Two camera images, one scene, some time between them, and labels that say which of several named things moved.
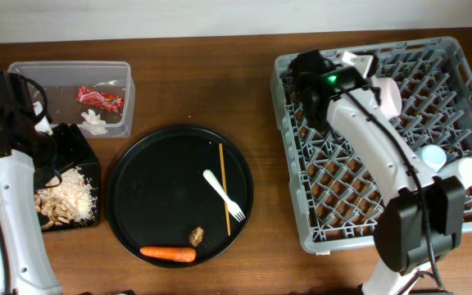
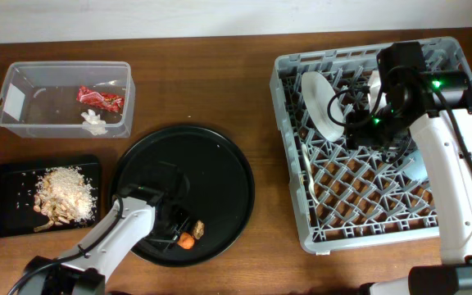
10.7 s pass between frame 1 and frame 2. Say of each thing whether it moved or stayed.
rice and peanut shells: stayed
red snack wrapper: stayed
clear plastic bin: stayed
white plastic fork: moved
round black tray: stayed
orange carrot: moved
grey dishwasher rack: stayed
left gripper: moved
